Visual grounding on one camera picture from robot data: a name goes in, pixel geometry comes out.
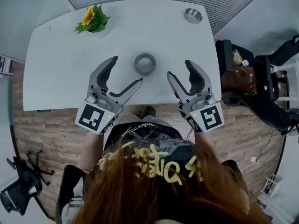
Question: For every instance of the grey tape roll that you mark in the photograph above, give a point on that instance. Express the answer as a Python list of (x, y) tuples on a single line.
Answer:
[(144, 72)]

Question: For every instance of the large white desk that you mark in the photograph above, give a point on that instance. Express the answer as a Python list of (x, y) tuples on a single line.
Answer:
[(70, 62)]

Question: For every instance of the white power adapter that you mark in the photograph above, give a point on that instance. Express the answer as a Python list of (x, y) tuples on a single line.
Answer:
[(254, 159)]

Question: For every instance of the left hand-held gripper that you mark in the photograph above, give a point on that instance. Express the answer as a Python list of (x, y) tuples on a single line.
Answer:
[(92, 119)]

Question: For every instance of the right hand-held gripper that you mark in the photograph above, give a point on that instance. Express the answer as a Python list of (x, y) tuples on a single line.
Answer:
[(210, 118)]

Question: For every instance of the person's right forearm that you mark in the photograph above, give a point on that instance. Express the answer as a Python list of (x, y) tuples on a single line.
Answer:
[(206, 146)]

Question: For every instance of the black mesh office chair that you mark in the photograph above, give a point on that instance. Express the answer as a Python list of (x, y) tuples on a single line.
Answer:
[(23, 183)]

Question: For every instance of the round metal ashtray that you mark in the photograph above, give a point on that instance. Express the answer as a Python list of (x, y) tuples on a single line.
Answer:
[(193, 15)]

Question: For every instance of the pale snack packet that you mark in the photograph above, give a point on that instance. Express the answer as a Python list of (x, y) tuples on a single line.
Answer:
[(239, 57)]

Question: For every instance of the person's black printed T-shirt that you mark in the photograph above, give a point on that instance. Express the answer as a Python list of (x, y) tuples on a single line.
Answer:
[(168, 139)]

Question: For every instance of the sunflower plant in white pot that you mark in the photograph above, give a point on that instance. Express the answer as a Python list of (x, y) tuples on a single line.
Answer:
[(93, 20)]

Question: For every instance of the black desk control panel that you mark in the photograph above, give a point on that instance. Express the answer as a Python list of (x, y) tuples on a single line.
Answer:
[(43, 110)]

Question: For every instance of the person's light grey trousers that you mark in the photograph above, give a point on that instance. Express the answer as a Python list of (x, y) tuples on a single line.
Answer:
[(130, 119)]

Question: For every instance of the person's left forearm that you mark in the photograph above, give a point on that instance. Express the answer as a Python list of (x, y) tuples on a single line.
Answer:
[(90, 150)]

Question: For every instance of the person's black shoe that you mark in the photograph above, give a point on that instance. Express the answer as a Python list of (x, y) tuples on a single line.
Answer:
[(149, 111)]

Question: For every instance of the brown leather bag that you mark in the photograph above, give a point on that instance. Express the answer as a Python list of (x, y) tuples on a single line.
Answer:
[(238, 79)]

